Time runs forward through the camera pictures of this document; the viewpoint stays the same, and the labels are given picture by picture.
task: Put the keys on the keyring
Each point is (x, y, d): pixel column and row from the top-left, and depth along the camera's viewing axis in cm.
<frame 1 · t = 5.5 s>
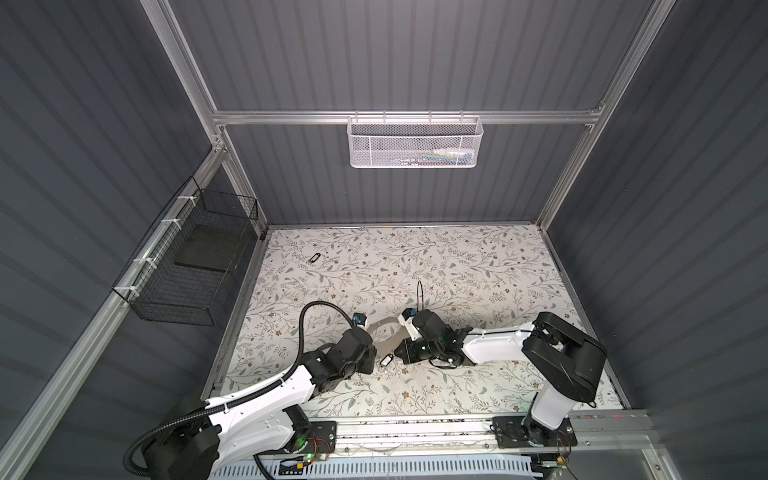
left hand: (372, 351, 83), fingers open
right hand: (396, 355, 86), fingers closed
black key tag far: (315, 257, 114), on the table

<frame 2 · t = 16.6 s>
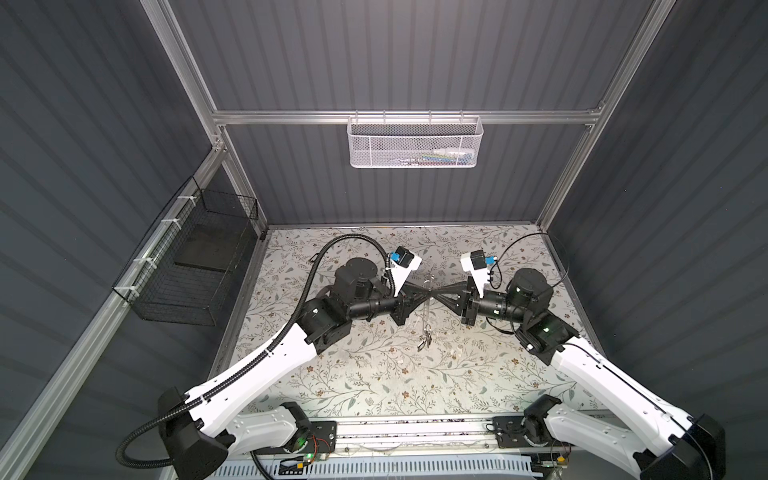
left hand: (432, 293, 64), fingers closed
right hand: (436, 298, 64), fingers closed
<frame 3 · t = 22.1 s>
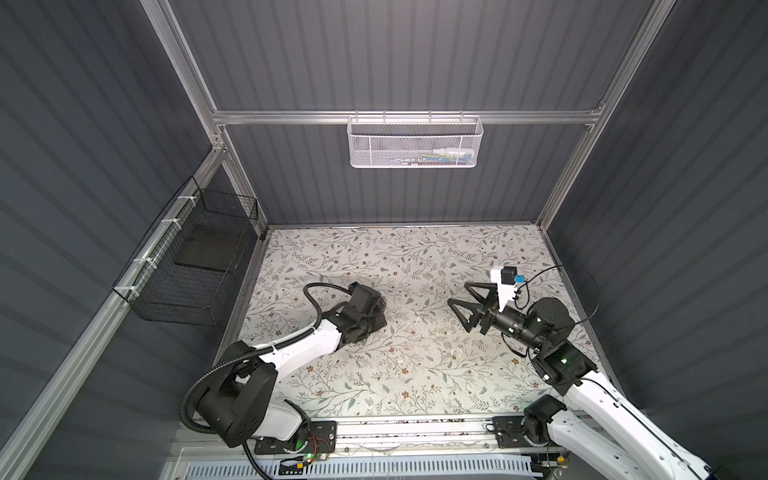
left hand: (384, 317, 88), fingers closed
right hand: (462, 297, 67), fingers open
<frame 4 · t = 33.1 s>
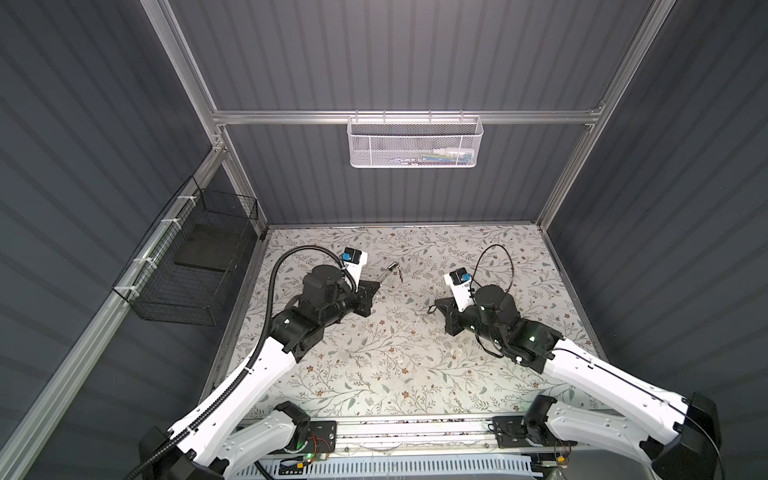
left hand: (378, 284, 72), fingers closed
right hand: (439, 304, 74), fingers closed
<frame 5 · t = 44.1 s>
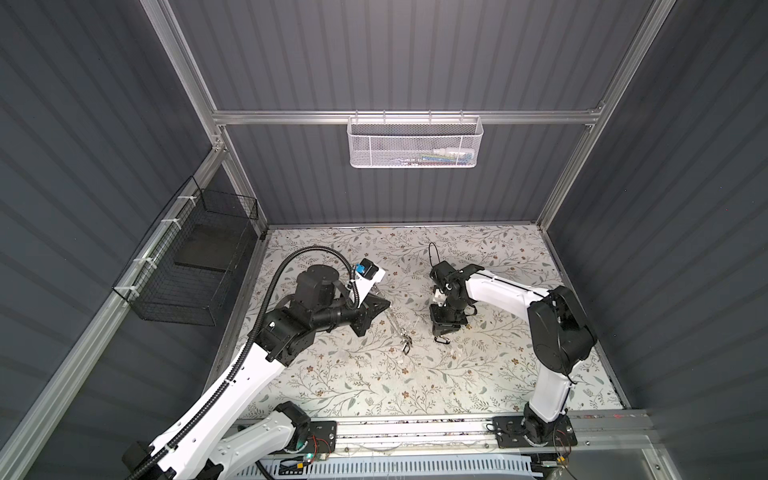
left hand: (388, 303, 66), fingers closed
right hand: (438, 333, 89), fingers open
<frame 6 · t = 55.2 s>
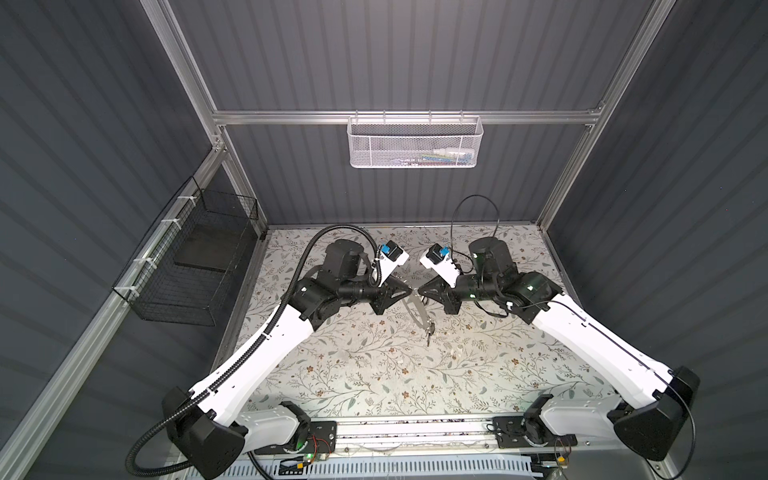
left hand: (408, 288, 68), fingers closed
right hand: (424, 291, 69), fingers closed
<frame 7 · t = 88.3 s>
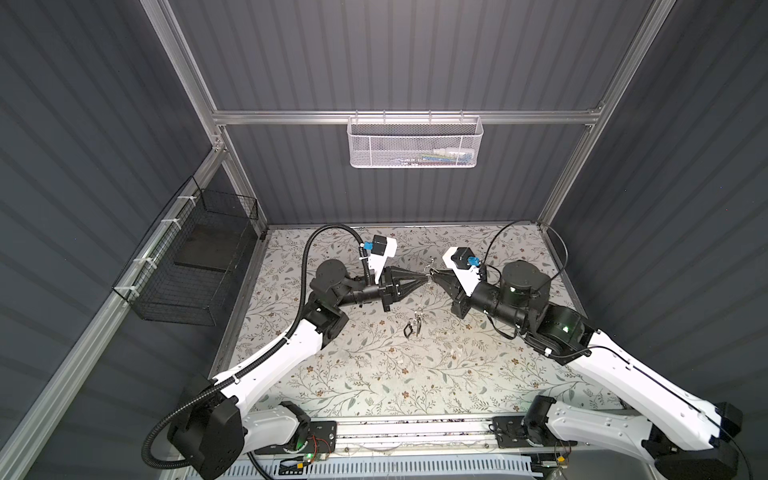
left hand: (428, 280, 61), fingers closed
right hand: (438, 275, 62), fingers closed
